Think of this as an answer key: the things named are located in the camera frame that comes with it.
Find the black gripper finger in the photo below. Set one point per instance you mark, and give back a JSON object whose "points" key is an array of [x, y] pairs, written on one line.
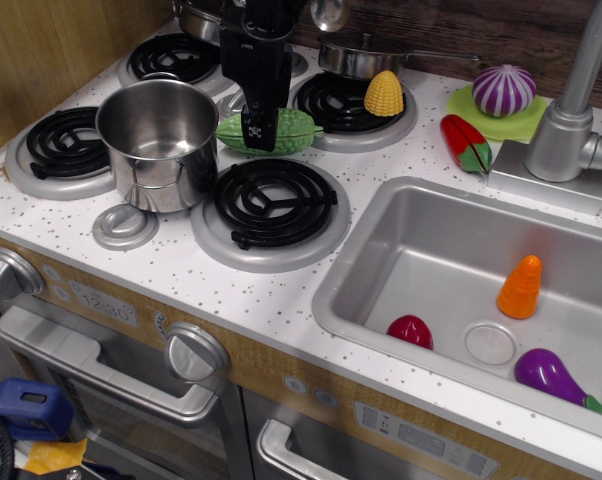
{"points": [[259, 131]]}

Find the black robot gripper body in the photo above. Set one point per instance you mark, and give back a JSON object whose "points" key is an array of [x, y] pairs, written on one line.
{"points": [[253, 36]]}

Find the green bumpy toy squash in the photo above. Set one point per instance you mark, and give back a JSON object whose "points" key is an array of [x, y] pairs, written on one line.
{"points": [[296, 131]]}

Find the large steel pot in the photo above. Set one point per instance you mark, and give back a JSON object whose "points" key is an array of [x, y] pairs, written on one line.
{"points": [[160, 138]]}

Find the steel pot at back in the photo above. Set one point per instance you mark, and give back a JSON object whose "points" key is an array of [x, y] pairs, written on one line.
{"points": [[199, 18]]}

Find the middle silver stovetop knob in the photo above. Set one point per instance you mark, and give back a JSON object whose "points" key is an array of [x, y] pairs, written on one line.
{"points": [[230, 105]]}

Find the silver stovetop knob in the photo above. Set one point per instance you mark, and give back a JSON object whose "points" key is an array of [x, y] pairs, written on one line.
{"points": [[124, 227], [230, 105], [299, 64]]}

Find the back silver stovetop knob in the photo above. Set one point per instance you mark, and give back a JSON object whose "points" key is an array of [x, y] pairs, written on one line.
{"points": [[299, 64]]}

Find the front right black burner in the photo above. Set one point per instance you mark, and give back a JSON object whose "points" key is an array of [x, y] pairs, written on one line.
{"points": [[272, 216]]}

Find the back right black burner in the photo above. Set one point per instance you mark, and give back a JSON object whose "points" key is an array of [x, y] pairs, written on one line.
{"points": [[336, 104]]}

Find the hanging steel ladle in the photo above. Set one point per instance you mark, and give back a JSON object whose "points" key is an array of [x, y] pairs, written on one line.
{"points": [[330, 15]]}

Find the yellow toy corn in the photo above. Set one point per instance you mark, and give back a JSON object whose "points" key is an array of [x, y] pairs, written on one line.
{"points": [[384, 95]]}

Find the front silver stovetop knob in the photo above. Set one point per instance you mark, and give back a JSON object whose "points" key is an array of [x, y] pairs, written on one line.
{"points": [[124, 227]]}

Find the front left black burner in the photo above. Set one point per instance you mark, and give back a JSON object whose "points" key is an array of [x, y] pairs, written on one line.
{"points": [[60, 157]]}

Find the red toy pepper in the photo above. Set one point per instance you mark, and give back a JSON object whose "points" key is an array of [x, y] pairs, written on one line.
{"points": [[466, 145]]}

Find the right silver oven dial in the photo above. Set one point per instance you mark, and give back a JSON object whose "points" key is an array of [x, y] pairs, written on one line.
{"points": [[192, 354]]}

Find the silver oven dial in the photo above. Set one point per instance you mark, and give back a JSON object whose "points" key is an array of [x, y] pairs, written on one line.
{"points": [[192, 354], [18, 276]]}

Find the red toy tomato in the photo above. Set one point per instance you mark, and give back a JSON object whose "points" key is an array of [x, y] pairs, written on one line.
{"points": [[411, 329]]}

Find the purple white toy onion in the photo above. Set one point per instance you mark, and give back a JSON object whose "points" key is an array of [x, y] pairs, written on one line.
{"points": [[504, 90]]}

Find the light green plate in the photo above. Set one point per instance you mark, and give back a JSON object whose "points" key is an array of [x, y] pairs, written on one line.
{"points": [[519, 127]]}

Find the left silver oven dial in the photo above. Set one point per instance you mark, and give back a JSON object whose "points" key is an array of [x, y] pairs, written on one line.
{"points": [[18, 276]]}

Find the silver toy faucet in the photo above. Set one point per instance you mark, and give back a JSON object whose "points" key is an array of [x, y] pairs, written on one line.
{"points": [[562, 163]]}

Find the orange toy carrot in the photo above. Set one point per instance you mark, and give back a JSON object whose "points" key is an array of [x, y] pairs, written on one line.
{"points": [[519, 294]]}

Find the blue device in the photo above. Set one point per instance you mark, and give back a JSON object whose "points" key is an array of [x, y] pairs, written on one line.
{"points": [[34, 411]]}

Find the purple toy eggplant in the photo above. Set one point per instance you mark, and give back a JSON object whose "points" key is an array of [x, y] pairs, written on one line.
{"points": [[543, 370]]}

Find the yellow tape piece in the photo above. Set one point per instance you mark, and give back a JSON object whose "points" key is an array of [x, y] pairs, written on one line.
{"points": [[46, 456]]}

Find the steel saucepan with handle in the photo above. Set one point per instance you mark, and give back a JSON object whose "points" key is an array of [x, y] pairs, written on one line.
{"points": [[361, 56]]}

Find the left oven door handle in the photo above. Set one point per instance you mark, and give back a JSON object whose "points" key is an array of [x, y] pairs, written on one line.
{"points": [[76, 356]]}

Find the oven door handle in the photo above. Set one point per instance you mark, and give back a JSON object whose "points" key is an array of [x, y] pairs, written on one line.
{"points": [[76, 356], [273, 449]]}

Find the right oven door handle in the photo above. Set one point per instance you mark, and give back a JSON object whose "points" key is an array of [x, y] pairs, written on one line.
{"points": [[273, 449]]}

